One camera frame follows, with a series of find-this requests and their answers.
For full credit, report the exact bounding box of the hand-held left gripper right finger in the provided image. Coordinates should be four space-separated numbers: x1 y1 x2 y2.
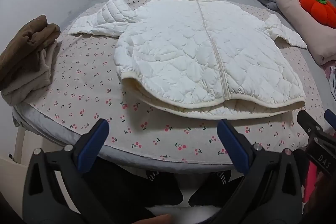
210 119 305 224

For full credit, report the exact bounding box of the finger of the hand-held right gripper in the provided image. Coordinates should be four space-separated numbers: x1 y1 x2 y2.
297 109 327 141
324 109 336 132

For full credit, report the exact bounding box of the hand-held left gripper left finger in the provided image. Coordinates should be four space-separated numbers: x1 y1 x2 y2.
22 118 116 224

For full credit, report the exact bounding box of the white quilted hooded jacket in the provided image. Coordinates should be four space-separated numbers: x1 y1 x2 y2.
68 0 308 120

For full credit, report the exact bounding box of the person's right forearm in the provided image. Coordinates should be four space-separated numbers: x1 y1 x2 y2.
302 161 336 224

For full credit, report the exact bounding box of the person's left hand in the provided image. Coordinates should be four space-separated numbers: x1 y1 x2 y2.
131 214 172 224

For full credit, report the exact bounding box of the pink patterned cloth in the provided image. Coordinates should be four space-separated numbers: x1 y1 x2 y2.
323 61 336 101

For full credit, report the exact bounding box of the black slipper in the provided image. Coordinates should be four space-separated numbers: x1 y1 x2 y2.
188 169 246 207
143 171 184 207

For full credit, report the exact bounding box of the cherry print sheet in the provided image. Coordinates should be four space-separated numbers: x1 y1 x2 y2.
13 0 322 164

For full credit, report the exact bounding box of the pink pillow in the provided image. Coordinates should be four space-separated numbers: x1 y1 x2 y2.
276 0 336 65

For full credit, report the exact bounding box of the orange pumpkin plush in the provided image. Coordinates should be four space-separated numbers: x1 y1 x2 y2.
299 0 336 28

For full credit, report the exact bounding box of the brown folded cloth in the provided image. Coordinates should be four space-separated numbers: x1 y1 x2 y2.
0 15 61 83

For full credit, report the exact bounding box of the white bed frame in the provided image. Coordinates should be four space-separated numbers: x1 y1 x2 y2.
14 123 27 165

